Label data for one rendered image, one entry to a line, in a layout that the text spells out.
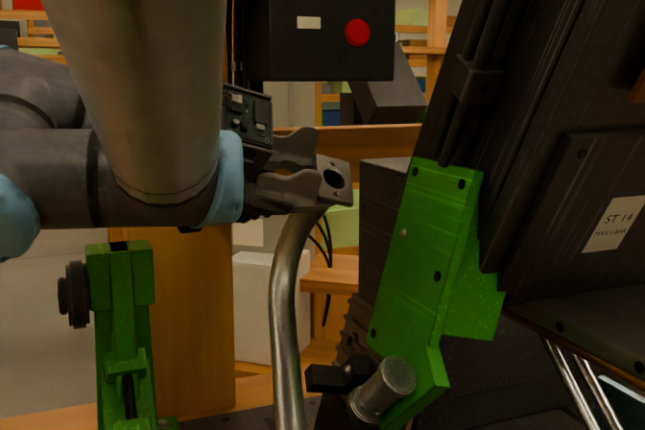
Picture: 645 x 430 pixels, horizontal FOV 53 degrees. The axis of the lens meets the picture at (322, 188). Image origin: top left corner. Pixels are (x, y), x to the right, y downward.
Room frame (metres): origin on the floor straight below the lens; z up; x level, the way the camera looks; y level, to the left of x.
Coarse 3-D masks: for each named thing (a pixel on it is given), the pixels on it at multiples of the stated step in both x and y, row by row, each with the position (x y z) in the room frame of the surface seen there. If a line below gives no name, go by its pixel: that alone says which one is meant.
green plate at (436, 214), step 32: (416, 160) 0.68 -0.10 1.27; (416, 192) 0.66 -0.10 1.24; (448, 192) 0.61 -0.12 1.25; (416, 224) 0.64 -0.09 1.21; (448, 224) 0.59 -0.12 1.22; (416, 256) 0.63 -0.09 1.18; (448, 256) 0.58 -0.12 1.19; (384, 288) 0.66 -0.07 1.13; (416, 288) 0.61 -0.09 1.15; (448, 288) 0.57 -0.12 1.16; (480, 288) 0.60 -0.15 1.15; (384, 320) 0.65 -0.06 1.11; (416, 320) 0.60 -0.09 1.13; (448, 320) 0.59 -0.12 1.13; (480, 320) 0.60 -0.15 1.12; (384, 352) 0.63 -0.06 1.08
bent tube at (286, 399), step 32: (320, 160) 0.67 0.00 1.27; (320, 192) 0.63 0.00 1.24; (352, 192) 0.65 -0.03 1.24; (288, 224) 0.70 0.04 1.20; (288, 256) 0.70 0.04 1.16; (288, 288) 0.69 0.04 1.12; (288, 320) 0.66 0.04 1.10; (288, 352) 0.63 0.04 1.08; (288, 384) 0.61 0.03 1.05; (288, 416) 0.58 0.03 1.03
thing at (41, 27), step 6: (30, 24) 8.95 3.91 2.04; (36, 24) 9.04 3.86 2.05; (42, 24) 9.07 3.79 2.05; (48, 24) 9.10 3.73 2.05; (30, 30) 8.91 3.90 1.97; (36, 30) 8.95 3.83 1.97; (42, 30) 8.98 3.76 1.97; (48, 30) 9.01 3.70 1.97; (30, 36) 8.95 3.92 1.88; (60, 54) 9.16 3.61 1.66
